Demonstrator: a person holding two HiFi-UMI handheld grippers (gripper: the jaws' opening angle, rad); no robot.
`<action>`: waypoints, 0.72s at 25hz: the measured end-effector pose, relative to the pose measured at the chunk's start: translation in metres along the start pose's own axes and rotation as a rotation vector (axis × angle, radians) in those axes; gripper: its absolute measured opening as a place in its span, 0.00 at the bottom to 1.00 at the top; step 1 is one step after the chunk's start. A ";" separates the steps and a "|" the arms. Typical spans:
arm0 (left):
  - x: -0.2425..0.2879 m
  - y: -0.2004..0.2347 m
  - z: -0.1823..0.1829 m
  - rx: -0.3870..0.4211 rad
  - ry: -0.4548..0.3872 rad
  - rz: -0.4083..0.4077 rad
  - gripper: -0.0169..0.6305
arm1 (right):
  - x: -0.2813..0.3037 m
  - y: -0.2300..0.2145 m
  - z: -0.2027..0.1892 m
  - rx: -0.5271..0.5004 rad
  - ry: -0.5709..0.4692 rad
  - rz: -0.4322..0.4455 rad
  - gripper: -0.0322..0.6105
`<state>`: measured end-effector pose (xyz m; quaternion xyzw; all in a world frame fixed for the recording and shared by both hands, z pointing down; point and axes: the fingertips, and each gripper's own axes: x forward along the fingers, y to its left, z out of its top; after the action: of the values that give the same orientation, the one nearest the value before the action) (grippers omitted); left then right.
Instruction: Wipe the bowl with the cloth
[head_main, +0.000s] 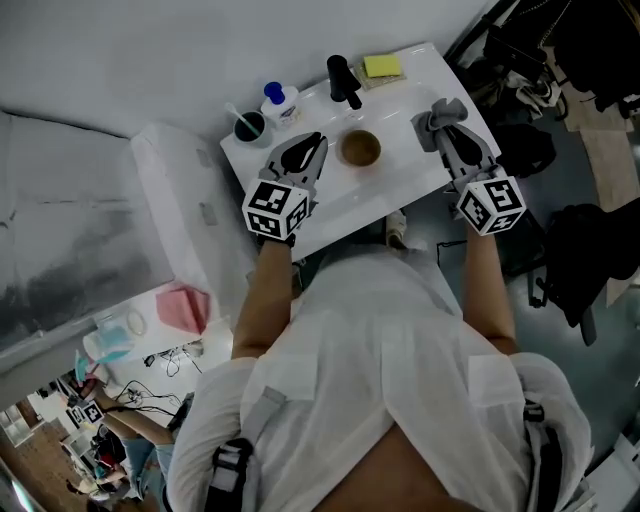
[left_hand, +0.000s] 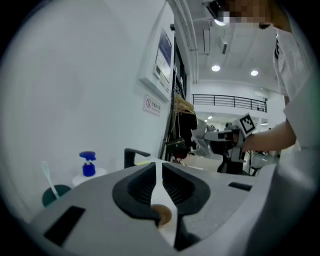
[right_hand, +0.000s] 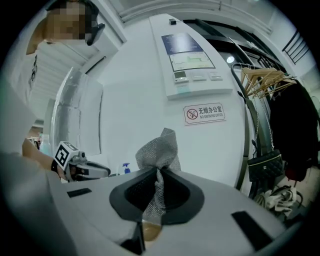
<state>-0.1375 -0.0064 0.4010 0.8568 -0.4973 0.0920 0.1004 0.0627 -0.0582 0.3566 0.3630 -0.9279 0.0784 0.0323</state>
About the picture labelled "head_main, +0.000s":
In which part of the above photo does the black faucet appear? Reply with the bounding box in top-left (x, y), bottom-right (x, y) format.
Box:
top-left (326, 54), bottom-right (363, 111)

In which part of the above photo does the beige mesh sponge tray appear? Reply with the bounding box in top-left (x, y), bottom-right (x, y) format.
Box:
top-left (354, 62), bottom-right (409, 93)

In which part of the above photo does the pile of black bags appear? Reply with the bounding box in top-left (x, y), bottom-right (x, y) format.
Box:
top-left (447, 0), bottom-right (640, 121)

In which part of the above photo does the dark cup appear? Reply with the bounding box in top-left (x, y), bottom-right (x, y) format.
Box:
top-left (233, 110), bottom-right (274, 149)

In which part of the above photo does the white washbasin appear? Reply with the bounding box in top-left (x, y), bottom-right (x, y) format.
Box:
top-left (219, 42), bottom-right (503, 262)

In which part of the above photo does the person's shoe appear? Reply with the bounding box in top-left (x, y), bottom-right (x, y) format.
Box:
top-left (384, 209), bottom-right (409, 250)

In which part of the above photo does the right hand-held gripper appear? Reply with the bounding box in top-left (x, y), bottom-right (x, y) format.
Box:
top-left (433, 124), bottom-right (527, 236)

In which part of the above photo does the person's left forearm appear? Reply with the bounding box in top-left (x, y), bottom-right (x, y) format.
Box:
top-left (230, 239), bottom-right (294, 360)

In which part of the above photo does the teal plastic bag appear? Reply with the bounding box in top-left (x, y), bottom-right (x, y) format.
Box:
top-left (74, 318), bottom-right (134, 381)

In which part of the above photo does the brown bowl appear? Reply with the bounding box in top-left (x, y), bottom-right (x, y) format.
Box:
top-left (335, 128), bottom-right (383, 169)

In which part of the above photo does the yellow sponge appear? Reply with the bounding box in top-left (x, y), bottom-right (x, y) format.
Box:
top-left (363, 53), bottom-right (403, 79)

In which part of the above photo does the white tape ring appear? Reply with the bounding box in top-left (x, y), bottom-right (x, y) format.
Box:
top-left (125, 308), bottom-right (149, 337)

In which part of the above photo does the pink cloth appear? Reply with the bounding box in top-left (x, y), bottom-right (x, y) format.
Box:
top-left (155, 284), bottom-right (212, 336)

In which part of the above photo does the black bag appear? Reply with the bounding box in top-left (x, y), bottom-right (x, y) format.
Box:
top-left (493, 122), bottom-right (557, 180)

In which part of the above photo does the person's white shirt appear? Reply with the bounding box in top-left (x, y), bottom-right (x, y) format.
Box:
top-left (167, 244), bottom-right (595, 512)

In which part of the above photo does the black cable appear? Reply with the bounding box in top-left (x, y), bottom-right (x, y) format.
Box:
top-left (113, 379), bottom-right (184, 417)
top-left (143, 347), bottom-right (204, 378)

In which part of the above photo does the grey cloth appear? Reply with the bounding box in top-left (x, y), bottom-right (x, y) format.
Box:
top-left (410, 98), bottom-right (470, 153)

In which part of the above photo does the person's right forearm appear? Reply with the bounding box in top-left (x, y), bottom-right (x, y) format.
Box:
top-left (462, 227), bottom-right (518, 354)

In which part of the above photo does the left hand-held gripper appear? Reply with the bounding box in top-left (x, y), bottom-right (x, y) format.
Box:
top-left (242, 131), bottom-right (330, 249)

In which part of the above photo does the black and grey harness strap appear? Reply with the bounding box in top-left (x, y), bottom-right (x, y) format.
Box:
top-left (203, 385), bottom-right (287, 512)
top-left (521, 398), bottom-right (565, 512)

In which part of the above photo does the white bottle with blue cap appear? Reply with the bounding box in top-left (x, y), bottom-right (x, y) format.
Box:
top-left (259, 82), bottom-right (301, 129)

